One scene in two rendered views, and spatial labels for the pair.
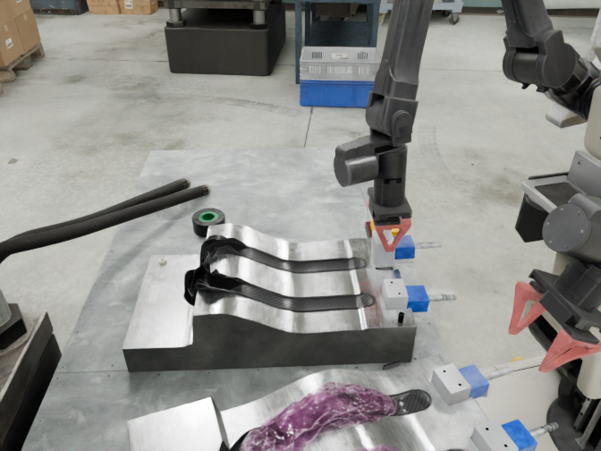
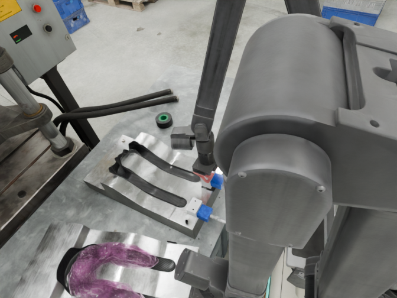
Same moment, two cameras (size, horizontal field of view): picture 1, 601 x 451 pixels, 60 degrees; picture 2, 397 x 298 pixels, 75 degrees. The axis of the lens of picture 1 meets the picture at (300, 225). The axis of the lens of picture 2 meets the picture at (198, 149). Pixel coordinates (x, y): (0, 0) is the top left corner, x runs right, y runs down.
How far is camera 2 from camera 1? 0.62 m
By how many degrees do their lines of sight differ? 31
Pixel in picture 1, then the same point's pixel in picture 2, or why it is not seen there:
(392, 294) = (189, 208)
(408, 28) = (207, 76)
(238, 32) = not seen: outside the picture
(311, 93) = (328, 16)
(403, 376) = (172, 250)
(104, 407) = (72, 199)
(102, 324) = (94, 159)
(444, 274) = not seen: hidden behind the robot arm
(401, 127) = (198, 132)
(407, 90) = (205, 112)
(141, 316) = (98, 167)
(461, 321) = not seen: hidden behind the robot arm
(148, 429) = (55, 227)
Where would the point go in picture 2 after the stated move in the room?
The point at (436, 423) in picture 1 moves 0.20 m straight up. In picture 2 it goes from (166, 282) to (150, 264)
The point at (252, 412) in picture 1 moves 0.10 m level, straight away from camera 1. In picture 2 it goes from (100, 236) to (116, 209)
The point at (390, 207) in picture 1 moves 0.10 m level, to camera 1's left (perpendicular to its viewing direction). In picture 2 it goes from (202, 165) to (176, 154)
